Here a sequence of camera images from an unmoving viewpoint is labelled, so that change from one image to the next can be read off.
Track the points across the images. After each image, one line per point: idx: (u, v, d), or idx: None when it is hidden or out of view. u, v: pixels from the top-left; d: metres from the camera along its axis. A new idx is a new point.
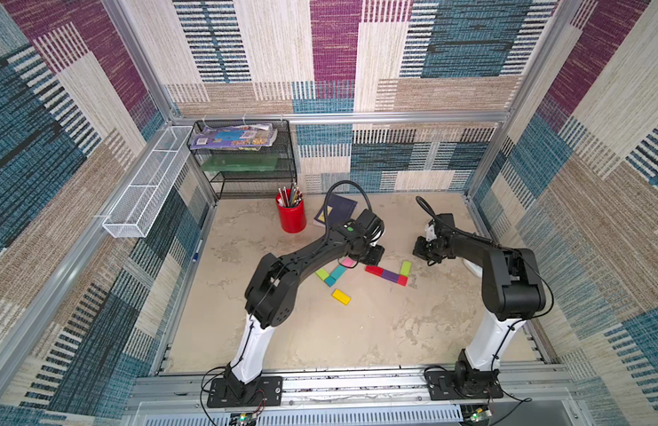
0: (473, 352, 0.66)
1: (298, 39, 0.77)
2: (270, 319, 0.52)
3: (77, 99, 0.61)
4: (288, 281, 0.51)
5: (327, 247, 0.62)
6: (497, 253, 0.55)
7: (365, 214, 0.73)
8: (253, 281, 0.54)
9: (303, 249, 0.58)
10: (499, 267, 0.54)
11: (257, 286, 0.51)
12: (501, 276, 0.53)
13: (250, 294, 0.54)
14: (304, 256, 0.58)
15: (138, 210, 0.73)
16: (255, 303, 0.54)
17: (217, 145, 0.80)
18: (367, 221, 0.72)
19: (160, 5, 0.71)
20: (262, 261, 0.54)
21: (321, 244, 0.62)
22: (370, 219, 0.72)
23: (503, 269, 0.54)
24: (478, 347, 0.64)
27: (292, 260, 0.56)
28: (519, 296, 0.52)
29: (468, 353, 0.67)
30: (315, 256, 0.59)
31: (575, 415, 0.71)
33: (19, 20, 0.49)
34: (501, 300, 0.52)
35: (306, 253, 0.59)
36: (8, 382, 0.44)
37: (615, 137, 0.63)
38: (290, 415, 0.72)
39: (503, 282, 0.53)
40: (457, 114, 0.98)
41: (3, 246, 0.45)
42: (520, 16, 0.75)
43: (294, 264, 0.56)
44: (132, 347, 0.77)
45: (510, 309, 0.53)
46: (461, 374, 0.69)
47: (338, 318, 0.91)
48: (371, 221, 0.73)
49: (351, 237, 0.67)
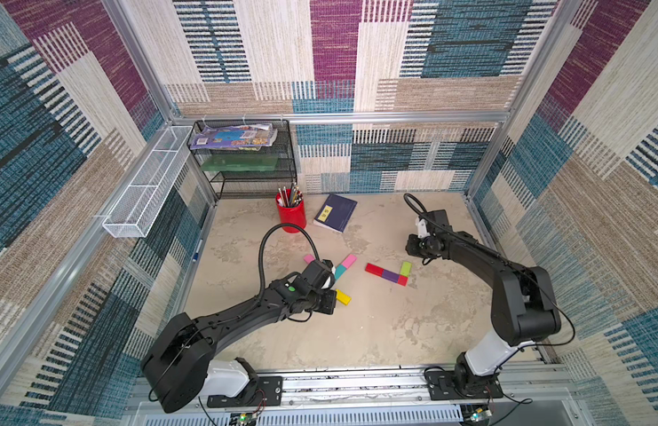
0: (476, 360, 0.64)
1: (298, 39, 0.77)
2: (171, 394, 0.41)
3: (77, 99, 0.61)
4: (194, 351, 0.42)
5: (258, 309, 0.54)
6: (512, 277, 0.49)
7: (313, 264, 0.65)
8: (158, 350, 0.44)
9: (229, 310, 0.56)
10: (514, 292, 0.47)
11: (161, 355, 0.44)
12: (514, 304, 0.47)
13: (152, 363, 0.44)
14: (227, 319, 0.49)
15: (138, 210, 0.73)
16: (154, 375, 0.43)
17: (217, 145, 0.80)
18: (314, 276, 0.64)
19: (160, 5, 0.71)
20: (172, 324, 0.45)
21: (252, 306, 0.54)
22: (319, 272, 0.65)
23: (518, 294, 0.47)
24: (482, 358, 0.62)
27: (210, 324, 0.47)
28: (534, 323, 0.47)
29: (467, 358, 0.67)
30: (240, 320, 0.50)
31: (575, 415, 0.71)
33: (19, 20, 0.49)
34: (517, 329, 0.47)
35: (232, 315, 0.50)
36: (8, 382, 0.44)
37: (616, 137, 0.62)
38: (290, 415, 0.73)
39: (519, 310, 0.47)
40: (457, 114, 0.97)
41: (3, 246, 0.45)
42: (520, 17, 0.75)
43: (211, 329, 0.46)
44: (132, 347, 0.77)
45: (525, 334, 0.47)
46: (461, 377, 0.69)
47: (338, 317, 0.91)
48: (321, 274, 0.66)
49: (290, 299, 0.59)
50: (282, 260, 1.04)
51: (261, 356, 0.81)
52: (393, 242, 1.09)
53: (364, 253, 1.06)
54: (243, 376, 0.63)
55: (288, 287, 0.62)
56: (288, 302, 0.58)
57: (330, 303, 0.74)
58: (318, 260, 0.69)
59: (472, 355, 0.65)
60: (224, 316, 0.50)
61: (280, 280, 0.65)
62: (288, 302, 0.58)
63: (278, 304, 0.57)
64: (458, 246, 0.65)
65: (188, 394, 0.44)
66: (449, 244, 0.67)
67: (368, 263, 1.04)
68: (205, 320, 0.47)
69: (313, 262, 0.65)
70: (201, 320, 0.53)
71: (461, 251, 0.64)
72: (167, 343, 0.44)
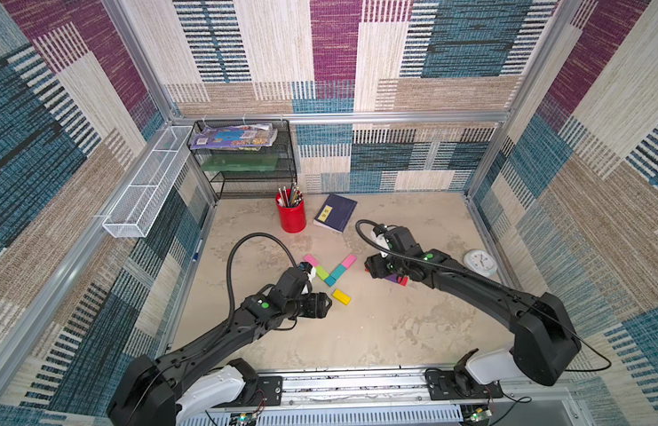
0: (479, 371, 0.63)
1: (298, 39, 0.77)
2: None
3: (77, 99, 0.61)
4: (158, 396, 0.40)
5: (228, 335, 0.52)
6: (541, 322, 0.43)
7: (287, 275, 0.62)
8: (118, 396, 0.42)
9: (194, 343, 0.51)
10: (544, 338, 0.43)
11: (123, 401, 0.41)
12: (547, 351, 0.43)
13: (114, 412, 0.42)
14: (193, 353, 0.47)
15: (138, 210, 0.73)
16: (115, 424, 0.42)
17: (217, 145, 0.80)
18: (289, 287, 0.62)
19: (160, 5, 0.71)
20: (132, 365, 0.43)
21: (221, 333, 0.52)
22: (292, 280, 0.62)
23: (547, 338, 0.43)
24: (487, 371, 0.60)
27: (174, 362, 0.45)
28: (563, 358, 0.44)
29: (467, 367, 0.65)
30: (207, 352, 0.48)
31: (575, 415, 0.71)
33: (19, 20, 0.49)
34: (554, 374, 0.43)
35: (196, 349, 0.48)
36: (8, 382, 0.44)
37: (615, 137, 0.63)
38: (290, 415, 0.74)
39: (553, 352, 0.43)
40: (457, 114, 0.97)
41: (3, 246, 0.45)
42: (520, 17, 0.75)
43: (174, 368, 0.44)
44: (132, 347, 0.77)
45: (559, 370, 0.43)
46: (465, 385, 0.67)
47: (338, 317, 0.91)
48: (295, 284, 0.63)
49: (263, 318, 0.57)
50: (282, 260, 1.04)
51: (261, 355, 0.81)
52: None
53: (364, 253, 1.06)
54: (235, 382, 0.62)
55: (260, 304, 0.60)
56: (261, 322, 0.56)
57: (316, 308, 0.71)
58: (292, 267, 0.67)
59: (475, 367, 0.63)
60: (189, 351, 0.48)
61: (252, 298, 0.60)
62: (262, 321, 0.56)
63: (249, 326, 0.54)
64: (447, 279, 0.57)
65: None
66: (433, 276, 0.60)
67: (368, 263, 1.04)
68: (168, 358, 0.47)
69: (287, 272, 0.63)
70: (162, 359, 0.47)
71: (453, 284, 0.56)
72: (129, 390, 0.41)
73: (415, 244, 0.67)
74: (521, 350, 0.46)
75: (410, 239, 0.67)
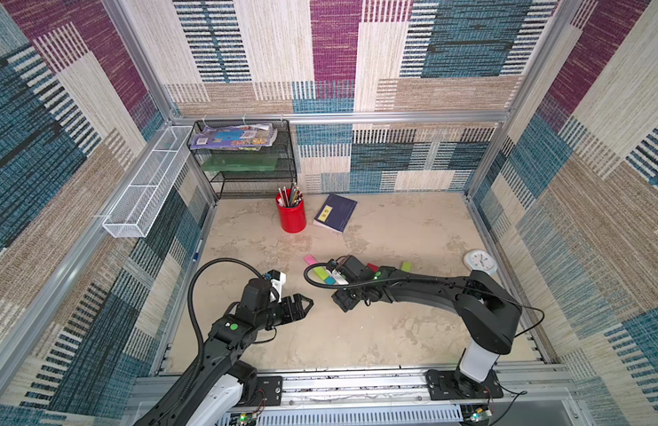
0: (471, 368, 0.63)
1: (298, 39, 0.77)
2: None
3: (77, 99, 0.61)
4: None
5: (203, 372, 0.50)
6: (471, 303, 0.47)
7: (248, 290, 0.61)
8: None
9: (170, 396, 0.46)
10: (481, 312, 0.47)
11: None
12: (490, 321, 0.47)
13: None
14: (170, 406, 0.45)
15: (138, 210, 0.73)
16: None
17: (217, 145, 0.80)
18: (254, 300, 0.61)
19: (160, 6, 0.71)
20: None
21: (194, 374, 0.49)
22: (257, 293, 0.61)
23: (487, 311, 0.47)
24: (479, 366, 0.61)
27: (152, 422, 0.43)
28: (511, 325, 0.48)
29: (461, 368, 0.66)
30: (186, 398, 0.46)
31: (575, 415, 0.71)
33: (19, 20, 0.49)
34: (507, 340, 0.46)
35: (173, 400, 0.46)
36: (8, 382, 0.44)
37: (615, 137, 0.63)
38: (290, 415, 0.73)
39: (496, 323, 0.47)
40: (456, 114, 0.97)
41: (3, 246, 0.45)
42: (520, 17, 0.75)
43: None
44: (132, 347, 0.77)
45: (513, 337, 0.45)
46: (469, 388, 0.66)
47: (337, 317, 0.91)
48: (259, 295, 0.63)
49: (236, 340, 0.55)
50: (282, 260, 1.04)
51: (261, 355, 0.81)
52: (393, 241, 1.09)
53: (363, 253, 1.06)
54: (231, 389, 0.62)
55: (229, 328, 0.57)
56: (235, 344, 0.55)
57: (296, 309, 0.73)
58: (252, 280, 0.64)
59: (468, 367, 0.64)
60: (166, 404, 0.45)
61: (218, 327, 0.58)
62: (235, 343, 0.55)
63: (223, 355, 0.53)
64: (396, 289, 0.62)
65: None
66: (386, 291, 0.64)
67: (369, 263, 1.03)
68: (145, 421, 0.43)
69: (249, 287, 0.61)
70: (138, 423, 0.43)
71: (402, 292, 0.61)
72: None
73: (364, 267, 0.72)
74: (473, 329, 0.50)
75: (360, 264, 0.72)
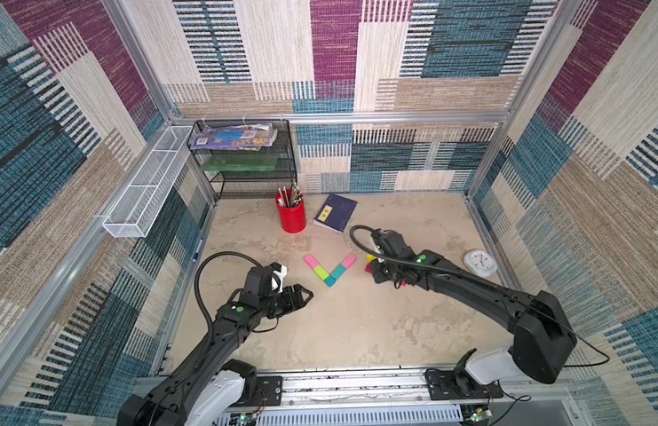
0: (478, 370, 0.63)
1: (298, 40, 0.77)
2: None
3: (77, 99, 0.61)
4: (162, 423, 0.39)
5: (214, 346, 0.51)
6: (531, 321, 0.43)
7: (251, 275, 0.63)
8: None
9: (183, 366, 0.47)
10: (542, 338, 0.42)
11: None
12: (546, 348, 0.43)
13: None
14: (184, 374, 0.46)
15: (138, 210, 0.73)
16: None
17: (217, 145, 0.80)
18: (257, 285, 0.63)
19: (160, 6, 0.71)
20: (122, 409, 0.40)
21: (206, 347, 0.51)
22: (259, 278, 0.63)
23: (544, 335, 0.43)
24: (487, 370, 0.61)
27: (168, 390, 0.43)
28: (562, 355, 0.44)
29: (467, 366, 0.65)
30: (199, 368, 0.47)
31: (575, 415, 0.71)
33: (19, 20, 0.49)
34: (556, 372, 0.43)
35: (187, 368, 0.47)
36: (8, 382, 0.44)
37: (616, 137, 0.62)
38: (290, 415, 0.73)
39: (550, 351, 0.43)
40: (456, 114, 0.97)
41: (3, 246, 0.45)
42: (520, 17, 0.75)
43: (170, 396, 0.42)
44: (132, 347, 0.77)
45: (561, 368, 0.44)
46: (466, 385, 0.67)
47: (338, 317, 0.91)
48: (261, 281, 0.64)
49: (242, 320, 0.57)
50: (282, 261, 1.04)
51: (261, 356, 0.81)
52: None
53: (364, 253, 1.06)
54: (236, 382, 0.62)
55: (236, 310, 0.59)
56: (242, 324, 0.57)
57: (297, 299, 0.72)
58: (254, 268, 0.65)
59: (475, 367, 0.63)
60: (179, 374, 0.46)
61: (224, 308, 0.59)
62: (243, 323, 0.57)
63: (233, 331, 0.55)
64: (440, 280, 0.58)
65: None
66: (428, 278, 0.61)
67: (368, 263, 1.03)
68: (160, 389, 0.43)
69: (251, 272, 0.63)
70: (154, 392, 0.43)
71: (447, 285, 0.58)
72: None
73: (405, 246, 0.66)
74: (519, 350, 0.46)
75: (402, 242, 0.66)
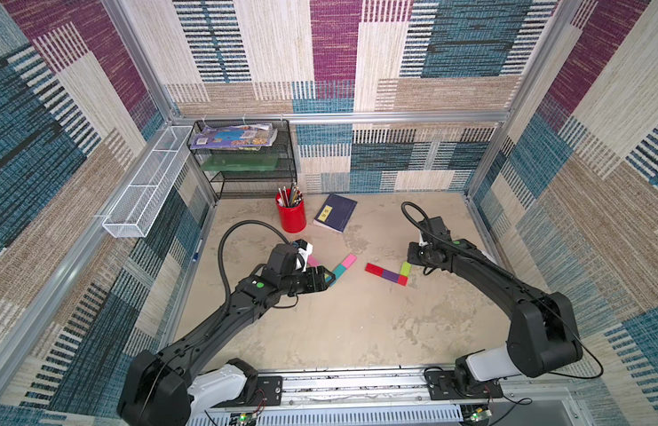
0: (477, 365, 0.64)
1: (298, 40, 0.77)
2: None
3: (77, 99, 0.61)
4: (167, 385, 0.39)
5: (228, 318, 0.51)
6: (531, 311, 0.44)
7: (276, 253, 0.62)
8: (129, 393, 0.42)
9: (196, 330, 0.47)
10: (535, 326, 0.44)
11: (132, 400, 0.42)
12: (537, 340, 0.44)
13: (127, 409, 0.42)
14: (194, 341, 0.45)
15: (138, 210, 0.73)
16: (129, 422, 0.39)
17: (217, 145, 0.80)
18: (280, 264, 0.62)
19: (160, 6, 0.71)
20: (134, 363, 0.42)
21: (220, 318, 0.50)
22: (282, 257, 0.61)
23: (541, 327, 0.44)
24: (486, 366, 0.61)
27: (178, 352, 0.43)
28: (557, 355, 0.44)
29: (467, 359, 0.67)
30: (210, 337, 0.47)
31: (575, 415, 0.71)
33: (19, 20, 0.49)
34: (540, 365, 0.44)
35: (200, 335, 0.47)
36: (8, 382, 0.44)
37: (616, 137, 0.62)
38: (290, 415, 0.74)
39: (540, 344, 0.44)
40: (456, 114, 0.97)
41: (3, 246, 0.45)
42: (520, 17, 0.75)
43: (178, 358, 0.43)
44: (132, 347, 0.77)
45: (549, 370, 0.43)
46: (462, 378, 0.68)
47: (337, 317, 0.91)
48: (285, 260, 0.62)
49: (260, 296, 0.56)
50: None
51: (261, 356, 0.81)
52: (393, 242, 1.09)
53: (364, 253, 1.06)
54: (239, 376, 0.63)
55: (256, 284, 0.59)
56: (259, 301, 0.55)
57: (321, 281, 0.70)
58: (280, 246, 0.62)
59: (475, 361, 0.64)
60: (192, 338, 0.46)
61: (246, 280, 0.59)
62: (259, 300, 0.55)
63: (249, 305, 0.54)
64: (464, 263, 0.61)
65: None
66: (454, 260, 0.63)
67: (369, 263, 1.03)
68: (171, 350, 0.44)
69: (275, 250, 0.62)
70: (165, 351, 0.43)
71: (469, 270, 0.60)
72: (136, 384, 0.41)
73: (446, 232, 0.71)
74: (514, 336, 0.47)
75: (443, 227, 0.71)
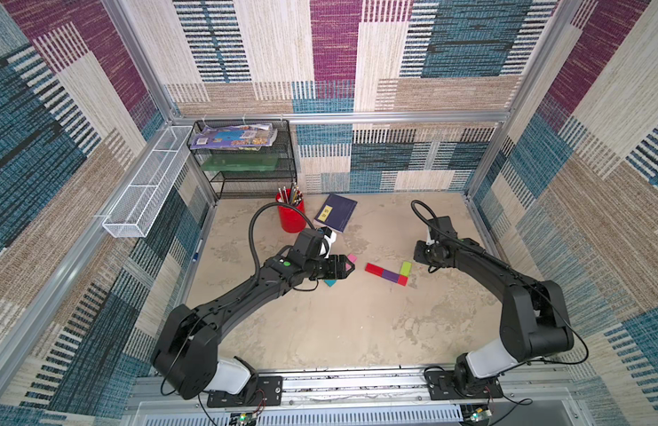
0: (476, 361, 0.64)
1: (298, 40, 0.77)
2: (186, 384, 0.42)
3: (77, 99, 0.61)
4: (202, 337, 0.42)
5: (257, 287, 0.53)
6: (520, 293, 0.47)
7: (304, 234, 0.64)
8: (165, 342, 0.45)
9: (229, 293, 0.51)
10: (524, 306, 0.46)
11: (167, 348, 0.45)
12: (527, 321, 0.46)
13: (162, 357, 0.45)
14: (227, 302, 0.49)
15: (138, 210, 0.73)
16: (163, 367, 0.45)
17: (217, 145, 0.80)
18: (306, 246, 0.64)
19: (160, 6, 0.71)
20: (171, 316, 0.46)
21: (250, 286, 0.53)
22: (309, 240, 0.64)
23: (529, 311, 0.46)
24: (484, 363, 0.62)
27: (211, 310, 0.46)
28: (546, 341, 0.46)
29: (468, 357, 0.67)
30: (241, 301, 0.50)
31: (575, 415, 0.71)
33: (19, 21, 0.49)
34: (527, 347, 0.45)
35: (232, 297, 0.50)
36: (8, 382, 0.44)
37: (616, 137, 0.62)
38: (290, 415, 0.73)
39: (529, 328, 0.46)
40: (456, 114, 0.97)
41: (3, 246, 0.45)
42: (520, 17, 0.75)
43: (213, 315, 0.46)
44: (132, 347, 0.77)
45: (535, 355, 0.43)
46: (461, 376, 0.69)
47: (337, 317, 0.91)
48: (312, 243, 0.64)
49: (287, 273, 0.59)
50: None
51: (261, 356, 0.81)
52: (393, 242, 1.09)
53: (364, 253, 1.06)
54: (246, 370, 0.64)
55: (283, 262, 0.62)
56: (286, 277, 0.58)
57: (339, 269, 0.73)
58: (307, 227, 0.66)
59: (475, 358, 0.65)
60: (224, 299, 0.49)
61: (274, 256, 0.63)
62: (287, 276, 0.58)
63: (276, 280, 0.56)
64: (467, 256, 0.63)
65: (204, 380, 0.45)
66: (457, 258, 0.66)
67: (369, 263, 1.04)
68: (205, 307, 0.47)
69: (303, 232, 0.64)
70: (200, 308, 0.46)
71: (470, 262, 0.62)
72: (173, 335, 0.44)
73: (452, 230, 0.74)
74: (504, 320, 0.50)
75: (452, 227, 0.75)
